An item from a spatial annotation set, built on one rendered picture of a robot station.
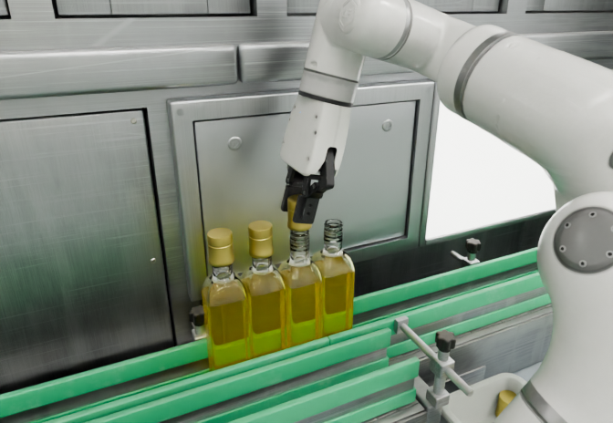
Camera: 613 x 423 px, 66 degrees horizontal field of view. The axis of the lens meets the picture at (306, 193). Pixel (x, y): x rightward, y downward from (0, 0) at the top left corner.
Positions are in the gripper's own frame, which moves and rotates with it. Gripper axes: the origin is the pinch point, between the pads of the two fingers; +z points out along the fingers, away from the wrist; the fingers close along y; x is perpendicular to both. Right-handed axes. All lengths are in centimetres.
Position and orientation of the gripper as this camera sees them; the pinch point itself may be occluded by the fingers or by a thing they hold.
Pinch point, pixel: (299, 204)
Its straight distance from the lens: 66.7
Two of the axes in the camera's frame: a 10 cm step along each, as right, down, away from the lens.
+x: 8.8, 0.9, 4.7
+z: -2.3, 9.4, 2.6
